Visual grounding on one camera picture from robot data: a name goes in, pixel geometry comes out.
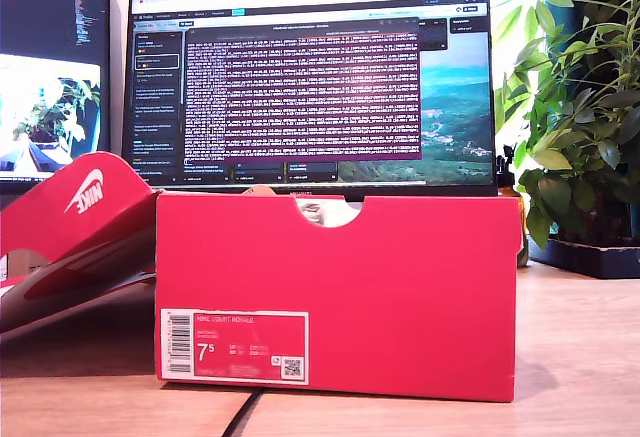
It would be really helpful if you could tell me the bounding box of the black table cable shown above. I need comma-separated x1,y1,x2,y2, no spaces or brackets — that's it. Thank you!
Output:
221,390,264,437

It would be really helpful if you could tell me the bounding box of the white leather sneaker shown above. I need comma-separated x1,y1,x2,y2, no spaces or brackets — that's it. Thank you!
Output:
297,199,362,228

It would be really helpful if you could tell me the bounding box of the wide black Huawei monitor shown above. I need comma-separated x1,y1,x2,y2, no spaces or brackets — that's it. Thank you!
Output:
127,0,502,204

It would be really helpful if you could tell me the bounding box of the green leafy potted plant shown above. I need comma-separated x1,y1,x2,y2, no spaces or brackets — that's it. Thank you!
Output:
492,0,640,251

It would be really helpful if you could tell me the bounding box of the red Nike shoebox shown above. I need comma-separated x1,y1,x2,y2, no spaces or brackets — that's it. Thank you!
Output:
0,151,525,404

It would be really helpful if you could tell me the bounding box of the black thin-bezel computer monitor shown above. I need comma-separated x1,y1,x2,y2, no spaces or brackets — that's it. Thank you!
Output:
0,0,112,196

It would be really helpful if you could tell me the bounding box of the black rectangular plant tray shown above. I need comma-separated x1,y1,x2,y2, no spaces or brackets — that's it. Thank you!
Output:
528,236,640,280

